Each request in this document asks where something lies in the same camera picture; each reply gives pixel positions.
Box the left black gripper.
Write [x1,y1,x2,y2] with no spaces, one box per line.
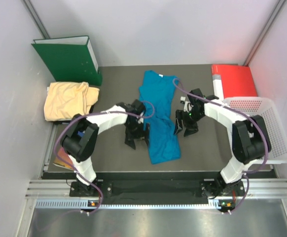
[124,119,149,149]

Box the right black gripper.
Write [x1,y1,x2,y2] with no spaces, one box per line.
[174,109,205,137]

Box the blue t shirt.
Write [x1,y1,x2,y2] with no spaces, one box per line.
[139,71,180,164]

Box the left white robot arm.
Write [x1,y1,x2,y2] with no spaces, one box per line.
[58,99,151,196]

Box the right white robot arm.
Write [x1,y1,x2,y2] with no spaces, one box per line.
[174,89,271,199]

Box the red folder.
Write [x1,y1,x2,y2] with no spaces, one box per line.
[211,64,257,100]

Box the colourful book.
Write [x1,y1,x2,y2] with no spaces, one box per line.
[53,147,73,170]

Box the folded cream t shirt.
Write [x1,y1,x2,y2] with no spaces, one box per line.
[43,82,100,121]

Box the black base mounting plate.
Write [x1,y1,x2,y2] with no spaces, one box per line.
[69,179,248,198]

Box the white plastic basket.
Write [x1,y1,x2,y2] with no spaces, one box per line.
[224,97,287,165]

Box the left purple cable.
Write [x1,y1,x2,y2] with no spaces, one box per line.
[53,100,156,215]

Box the purple cable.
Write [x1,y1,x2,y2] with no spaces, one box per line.
[53,100,156,215]
[172,78,271,214]

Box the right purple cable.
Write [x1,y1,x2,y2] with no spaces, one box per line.
[172,78,271,214]

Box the green ring binder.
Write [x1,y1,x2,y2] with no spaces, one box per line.
[32,36,103,86]

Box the white slotted cable duct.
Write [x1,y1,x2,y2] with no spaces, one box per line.
[35,198,235,209]

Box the aluminium rail frame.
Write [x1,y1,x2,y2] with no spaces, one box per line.
[26,178,287,199]

